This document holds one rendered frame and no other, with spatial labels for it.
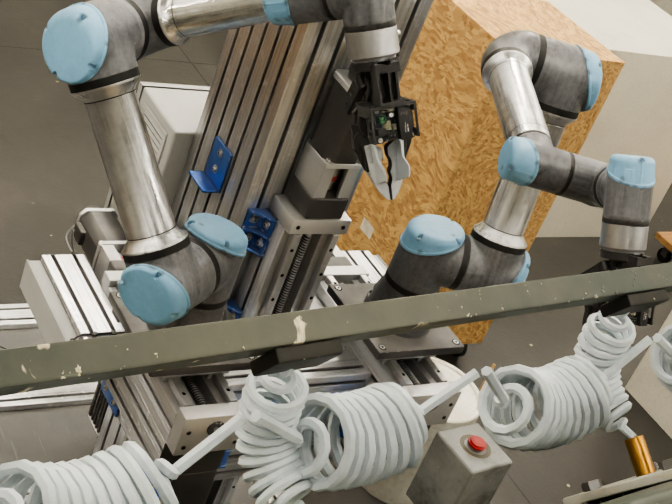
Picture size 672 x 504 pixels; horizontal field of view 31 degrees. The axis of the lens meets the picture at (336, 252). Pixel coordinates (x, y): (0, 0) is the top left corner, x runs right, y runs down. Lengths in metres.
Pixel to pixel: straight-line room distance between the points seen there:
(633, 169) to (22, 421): 1.83
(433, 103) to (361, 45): 2.12
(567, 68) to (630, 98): 3.00
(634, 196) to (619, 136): 3.49
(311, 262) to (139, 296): 0.48
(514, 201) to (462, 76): 1.36
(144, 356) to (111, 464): 0.07
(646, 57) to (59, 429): 3.07
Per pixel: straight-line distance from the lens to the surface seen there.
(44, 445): 3.15
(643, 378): 4.71
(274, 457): 0.76
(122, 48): 1.95
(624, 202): 1.95
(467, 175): 3.78
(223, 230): 2.12
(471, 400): 3.60
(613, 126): 5.37
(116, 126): 1.96
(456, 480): 2.43
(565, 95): 2.35
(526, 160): 1.98
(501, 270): 2.42
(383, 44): 1.71
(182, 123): 2.50
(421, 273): 2.39
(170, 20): 2.01
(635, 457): 0.99
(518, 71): 2.22
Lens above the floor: 2.35
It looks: 30 degrees down
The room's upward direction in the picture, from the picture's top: 22 degrees clockwise
